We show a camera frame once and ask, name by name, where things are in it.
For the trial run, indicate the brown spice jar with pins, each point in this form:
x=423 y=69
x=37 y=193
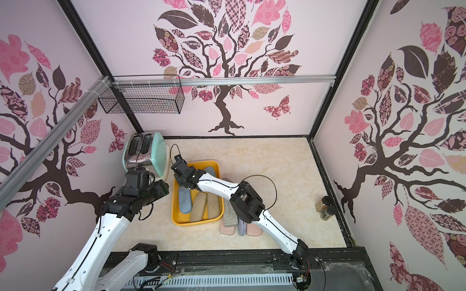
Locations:
x=323 y=203

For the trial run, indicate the grey rectangular glasses case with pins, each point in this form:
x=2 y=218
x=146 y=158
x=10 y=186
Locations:
x=230 y=219

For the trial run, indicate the tan glasses case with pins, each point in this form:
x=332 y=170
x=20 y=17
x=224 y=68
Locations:
x=198 y=207

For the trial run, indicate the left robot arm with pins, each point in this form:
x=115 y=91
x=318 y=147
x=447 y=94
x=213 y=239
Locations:
x=116 y=215

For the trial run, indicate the pink glasses case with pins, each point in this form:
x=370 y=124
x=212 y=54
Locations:
x=226 y=230
x=253 y=230

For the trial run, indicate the dark spice jar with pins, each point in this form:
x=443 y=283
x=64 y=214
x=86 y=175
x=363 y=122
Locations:
x=328 y=213

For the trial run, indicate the pink glasses case right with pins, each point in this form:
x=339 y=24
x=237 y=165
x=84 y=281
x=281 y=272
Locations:
x=253 y=230

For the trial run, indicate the beige glasses case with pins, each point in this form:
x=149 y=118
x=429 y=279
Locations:
x=213 y=206

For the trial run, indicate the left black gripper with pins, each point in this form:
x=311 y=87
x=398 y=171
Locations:
x=161 y=187

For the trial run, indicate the black base frame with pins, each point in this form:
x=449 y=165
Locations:
x=334 y=269

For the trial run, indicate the mint green chrome toaster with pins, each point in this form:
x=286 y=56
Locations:
x=149 y=150

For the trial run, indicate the lavender glasses case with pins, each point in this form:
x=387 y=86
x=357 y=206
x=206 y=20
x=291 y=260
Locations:
x=242 y=227

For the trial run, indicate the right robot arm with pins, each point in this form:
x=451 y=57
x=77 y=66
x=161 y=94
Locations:
x=247 y=204

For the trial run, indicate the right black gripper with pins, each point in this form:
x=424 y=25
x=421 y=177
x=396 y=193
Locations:
x=178 y=166

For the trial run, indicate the pink glasses case left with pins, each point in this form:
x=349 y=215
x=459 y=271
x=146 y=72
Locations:
x=226 y=230

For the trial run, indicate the black wire basket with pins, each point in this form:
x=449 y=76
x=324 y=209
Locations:
x=144 y=94

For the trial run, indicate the diagonal aluminium rail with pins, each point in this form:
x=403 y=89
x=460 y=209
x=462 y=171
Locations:
x=12 y=184

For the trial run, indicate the white slotted cable duct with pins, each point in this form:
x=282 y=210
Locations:
x=234 y=282

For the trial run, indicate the horizontal aluminium rail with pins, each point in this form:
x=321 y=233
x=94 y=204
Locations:
x=186 y=82

